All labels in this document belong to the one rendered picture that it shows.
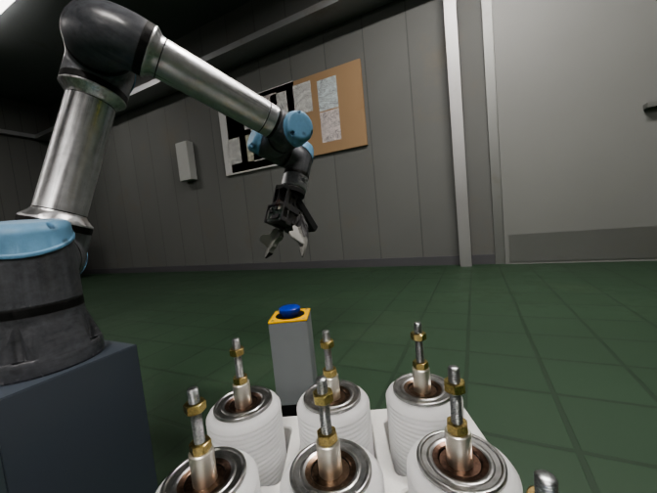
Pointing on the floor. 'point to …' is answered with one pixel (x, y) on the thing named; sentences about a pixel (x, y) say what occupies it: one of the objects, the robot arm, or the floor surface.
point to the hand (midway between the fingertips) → (284, 258)
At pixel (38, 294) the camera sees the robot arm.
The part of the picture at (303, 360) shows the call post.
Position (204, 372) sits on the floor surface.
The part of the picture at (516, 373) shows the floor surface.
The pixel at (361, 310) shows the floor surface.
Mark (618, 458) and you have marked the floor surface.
